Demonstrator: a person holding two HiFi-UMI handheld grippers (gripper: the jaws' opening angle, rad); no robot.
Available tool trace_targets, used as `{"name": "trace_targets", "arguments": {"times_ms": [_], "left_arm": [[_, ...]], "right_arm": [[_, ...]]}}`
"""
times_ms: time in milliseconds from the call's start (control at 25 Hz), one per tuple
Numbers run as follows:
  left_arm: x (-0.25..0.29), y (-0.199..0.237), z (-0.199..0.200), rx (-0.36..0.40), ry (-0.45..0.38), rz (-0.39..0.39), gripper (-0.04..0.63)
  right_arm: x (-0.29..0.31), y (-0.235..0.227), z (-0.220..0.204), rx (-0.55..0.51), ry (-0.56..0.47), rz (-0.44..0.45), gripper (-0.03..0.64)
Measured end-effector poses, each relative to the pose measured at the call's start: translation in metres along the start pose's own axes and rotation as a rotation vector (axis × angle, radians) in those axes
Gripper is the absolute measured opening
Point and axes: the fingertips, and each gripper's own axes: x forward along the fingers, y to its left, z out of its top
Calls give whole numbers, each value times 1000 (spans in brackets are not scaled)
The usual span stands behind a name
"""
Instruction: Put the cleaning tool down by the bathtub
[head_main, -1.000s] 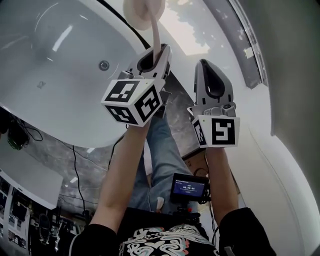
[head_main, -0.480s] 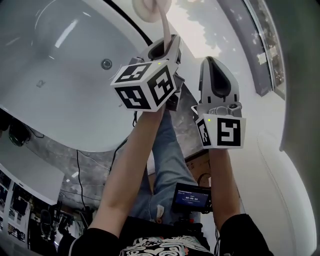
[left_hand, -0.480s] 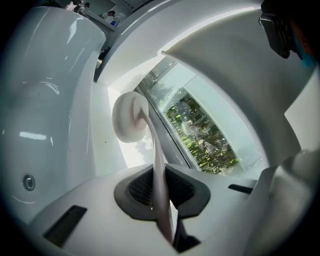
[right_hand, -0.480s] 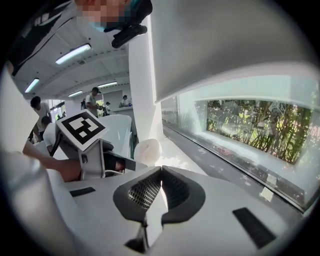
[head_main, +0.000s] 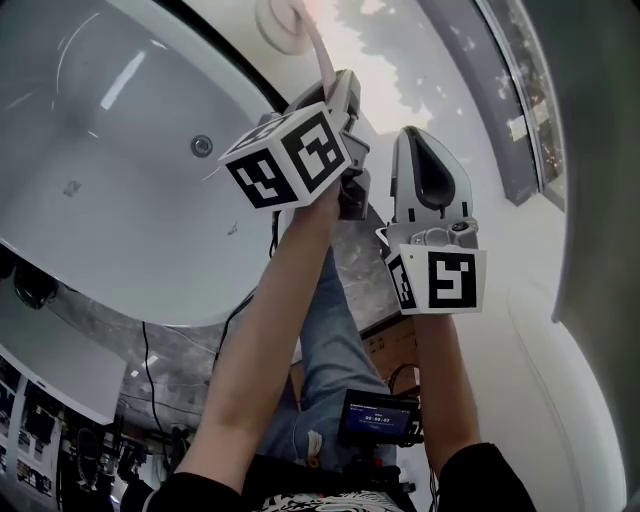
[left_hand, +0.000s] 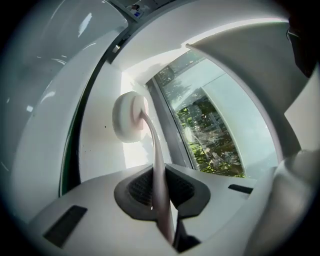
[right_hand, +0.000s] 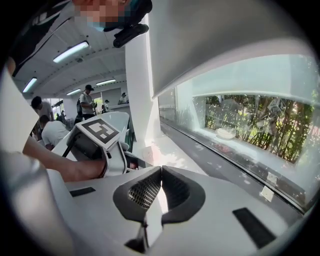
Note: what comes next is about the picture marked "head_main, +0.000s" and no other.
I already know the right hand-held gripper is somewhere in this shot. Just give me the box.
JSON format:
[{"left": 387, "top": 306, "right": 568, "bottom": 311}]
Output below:
[{"left": 375, "top": 125, "right": 489, "bottom": 316}]

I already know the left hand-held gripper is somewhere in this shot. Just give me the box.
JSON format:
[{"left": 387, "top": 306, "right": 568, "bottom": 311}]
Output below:
[{"left": 217, "top": 69, "right": 374, "bottom": 222}]

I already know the pink cleaning tool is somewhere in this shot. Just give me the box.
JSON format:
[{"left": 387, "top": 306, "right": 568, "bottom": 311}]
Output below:
[{"left": 254, "top": 0, "right": 341, "bottom": 101}]

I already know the white bathtub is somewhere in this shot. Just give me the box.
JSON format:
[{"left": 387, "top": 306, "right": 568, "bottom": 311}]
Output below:
[{"left": 0, "top": 0, "right": 301, "bottom": 330}]

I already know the person's right forearm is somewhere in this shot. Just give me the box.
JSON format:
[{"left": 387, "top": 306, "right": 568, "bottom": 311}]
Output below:
[{"left": 412, "top": 312, "right": 497, "bottom": 479}]

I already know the person's left forearm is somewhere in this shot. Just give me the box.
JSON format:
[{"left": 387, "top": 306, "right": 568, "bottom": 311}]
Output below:
[{"left": 172, "top": 192, "right": 347, "bottom": 482}]

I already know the brown cardboard box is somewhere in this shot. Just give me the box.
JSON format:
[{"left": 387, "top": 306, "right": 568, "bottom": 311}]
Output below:
[{"left": 360, "top": 317, "right": 420, "bottom": 394}]

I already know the grey curtain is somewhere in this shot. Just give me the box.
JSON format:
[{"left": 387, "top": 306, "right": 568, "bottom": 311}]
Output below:
[{"left": 529, "top": 0, "right": 640, "bottom": 326}]

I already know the person's blue jeans leg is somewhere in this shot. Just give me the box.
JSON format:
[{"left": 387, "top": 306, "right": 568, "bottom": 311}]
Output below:
[{"left": 257, "top": 244, "right": 399, "bottom": 472}]

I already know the small black monitor screen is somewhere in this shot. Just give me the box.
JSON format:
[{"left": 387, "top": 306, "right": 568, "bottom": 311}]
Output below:
[{"left": 336, "top": 388, "right": 425, "bottom": 449}]

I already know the person's black patterned shirt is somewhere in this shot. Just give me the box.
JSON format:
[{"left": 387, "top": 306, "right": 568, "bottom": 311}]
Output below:
[{"left": 119, "top": 441, "right": 525, "bottom": 512}]

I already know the white flat panel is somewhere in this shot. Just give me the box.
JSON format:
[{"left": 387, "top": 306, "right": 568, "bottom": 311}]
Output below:
[{"left": 0, "top": 294, "right": 129, "bottom": 427}]

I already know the board of printed pictures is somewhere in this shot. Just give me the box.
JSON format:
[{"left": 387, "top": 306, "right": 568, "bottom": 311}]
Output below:
[{"left": 0, "top": 357, "right": 64, "bottom": 501}]

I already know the window with dark frame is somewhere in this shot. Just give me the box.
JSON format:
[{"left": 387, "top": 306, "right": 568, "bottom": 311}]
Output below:
[{"left": 472, "top": 0, "right": 571, "bottom": 204}]

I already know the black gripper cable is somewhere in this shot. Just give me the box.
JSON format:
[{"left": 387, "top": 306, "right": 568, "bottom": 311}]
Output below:
[{"left": 212, "top": 209, "right": 282, "bottom": 371}]

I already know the thin black floor cable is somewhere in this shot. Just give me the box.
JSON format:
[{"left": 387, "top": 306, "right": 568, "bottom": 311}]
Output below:
[{"left": 141, "top": 319, "right": 169, "bottom": 439}]

